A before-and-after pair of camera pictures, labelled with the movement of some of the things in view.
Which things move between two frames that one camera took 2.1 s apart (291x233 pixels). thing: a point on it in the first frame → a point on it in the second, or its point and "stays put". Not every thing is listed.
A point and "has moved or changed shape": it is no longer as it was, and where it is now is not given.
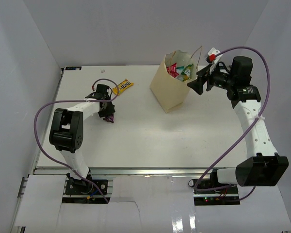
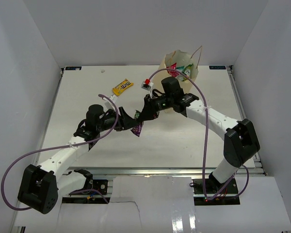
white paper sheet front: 147,204 stays put
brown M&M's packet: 110,119 has moved or changed shape
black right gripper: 198,85 → 150,111
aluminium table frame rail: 123,171 stays put
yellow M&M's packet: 122,86 stays put
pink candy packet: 171,70 stays put
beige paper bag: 170,91 stays put
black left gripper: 110,110 → 124,122
